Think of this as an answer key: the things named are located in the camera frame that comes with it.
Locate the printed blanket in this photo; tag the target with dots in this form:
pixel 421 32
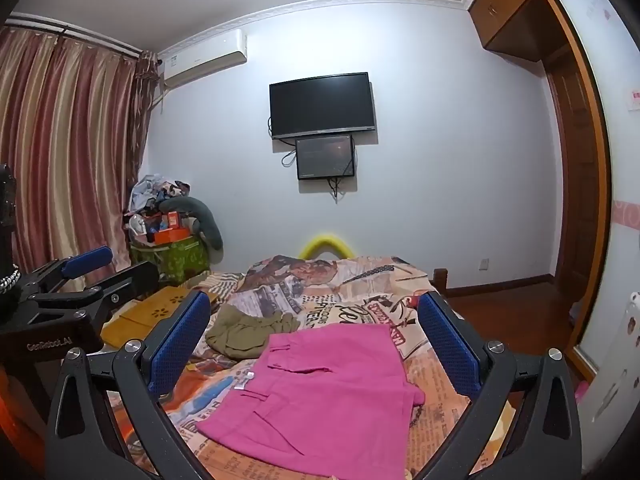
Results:
pixel 350 290

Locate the pile of mixed clothes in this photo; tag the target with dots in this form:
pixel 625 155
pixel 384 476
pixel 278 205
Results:
pixel 150 192

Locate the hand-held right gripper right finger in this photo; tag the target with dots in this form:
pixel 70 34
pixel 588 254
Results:
pixel 445 345

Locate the white wall socket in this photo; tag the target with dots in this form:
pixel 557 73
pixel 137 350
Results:
pixel 484 264

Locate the grey plush pillow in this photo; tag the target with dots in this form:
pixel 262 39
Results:
pixel 202 215

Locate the striped pink curtain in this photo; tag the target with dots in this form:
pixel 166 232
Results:
pixel 65 135

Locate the wooden bed post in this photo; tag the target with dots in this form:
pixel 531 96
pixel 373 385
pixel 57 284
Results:
pixel 440 282

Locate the olive green pants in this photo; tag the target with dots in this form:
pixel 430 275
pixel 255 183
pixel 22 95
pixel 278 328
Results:
pixel 240 335

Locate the white air conditioner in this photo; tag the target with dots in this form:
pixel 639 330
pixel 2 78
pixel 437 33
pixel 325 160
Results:
pixel 205 57

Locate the small black wall monitor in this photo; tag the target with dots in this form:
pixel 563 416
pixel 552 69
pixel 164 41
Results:
pixel 325 157

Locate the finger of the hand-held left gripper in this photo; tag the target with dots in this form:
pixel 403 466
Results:
pixel 87 260
pixel 132 280

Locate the white curtain rail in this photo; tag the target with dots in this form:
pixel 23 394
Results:
pixel 75 35

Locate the wooden door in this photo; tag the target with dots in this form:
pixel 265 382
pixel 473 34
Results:
pixel 575 185

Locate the black wall television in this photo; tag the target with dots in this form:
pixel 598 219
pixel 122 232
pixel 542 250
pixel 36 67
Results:
pixel 320 105

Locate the wooden overhead cabinet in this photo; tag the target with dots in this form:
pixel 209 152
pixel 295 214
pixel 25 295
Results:
pixel 505 5

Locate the mustard yellow garment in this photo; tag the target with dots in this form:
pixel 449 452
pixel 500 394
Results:
pixel 145 310

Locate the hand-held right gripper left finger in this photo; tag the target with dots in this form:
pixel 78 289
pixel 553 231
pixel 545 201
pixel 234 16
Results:
pixel 180 345

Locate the pink pants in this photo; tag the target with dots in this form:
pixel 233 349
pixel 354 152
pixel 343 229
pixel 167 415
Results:
pixel 320 400

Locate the orange box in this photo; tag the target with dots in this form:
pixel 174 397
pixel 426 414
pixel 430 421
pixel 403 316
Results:
pixel 167 235

